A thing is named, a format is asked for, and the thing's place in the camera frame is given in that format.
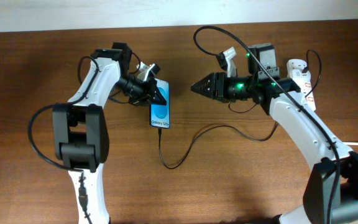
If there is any white power strip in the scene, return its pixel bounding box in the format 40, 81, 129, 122
287, 59, 316, 111

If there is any white USB charger plug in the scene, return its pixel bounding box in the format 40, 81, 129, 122
288, 69, 311, 83

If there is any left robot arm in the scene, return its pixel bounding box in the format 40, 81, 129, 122
52, 42, 167, 223

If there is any blue screen Galaxy smartphone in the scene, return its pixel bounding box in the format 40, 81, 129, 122
150, 79, 170, 129

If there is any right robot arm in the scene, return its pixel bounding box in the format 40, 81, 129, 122
191, 43, 358, 223

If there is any black USB charging cable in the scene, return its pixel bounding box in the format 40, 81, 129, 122
157, 49, 323, 170

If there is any right black camera cable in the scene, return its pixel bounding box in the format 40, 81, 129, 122
192, 25, 342, 224

